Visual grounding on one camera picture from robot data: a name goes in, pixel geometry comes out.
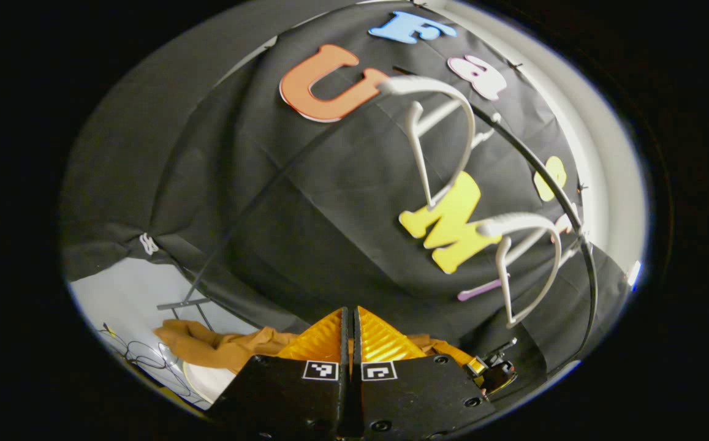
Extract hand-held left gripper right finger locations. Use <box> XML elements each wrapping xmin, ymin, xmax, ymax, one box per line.
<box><xmin>349</xmin><ymin>305</ymin><xmax>497</xmax><ymax>439</ymax></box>

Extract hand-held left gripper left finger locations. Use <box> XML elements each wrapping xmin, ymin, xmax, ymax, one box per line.
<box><xmin>206</xmin><ymin>306</ymin><xmax>350</xmax><ymax>439</ymax></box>

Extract brown jacket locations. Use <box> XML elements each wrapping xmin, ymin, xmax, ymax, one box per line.
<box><xmin>153</xmin><ymin>318</ymin><xmax>477</xmax><ymax>375</ymax></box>

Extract black clothes rack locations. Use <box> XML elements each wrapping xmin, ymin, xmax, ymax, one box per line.
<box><xmin>157</xmin><ymin>64</ymin><xmax>598</xmax><ymax>368</ymax></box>

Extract white plastic hanger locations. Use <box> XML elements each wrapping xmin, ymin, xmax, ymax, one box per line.
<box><xmin>379</xmin><ymin>75</ymin><xmax>502</xmax><ymax>210</ymax></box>
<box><xmin>477</xmin><ymin>211</ymin><xmax>583</xmax><ymax>328</ymax></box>

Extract black backdrop cloth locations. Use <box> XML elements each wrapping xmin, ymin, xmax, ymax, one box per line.
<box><xmin>60</xmin><ymin>0</ymin><xmax>631</xmax><ymax>380</ymax></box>

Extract tangled black floor cable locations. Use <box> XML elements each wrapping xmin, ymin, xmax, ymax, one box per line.
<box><xmin>98</xmin><ymin>323</ymin><xmax>191</xmax><ymax>400</ymax></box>

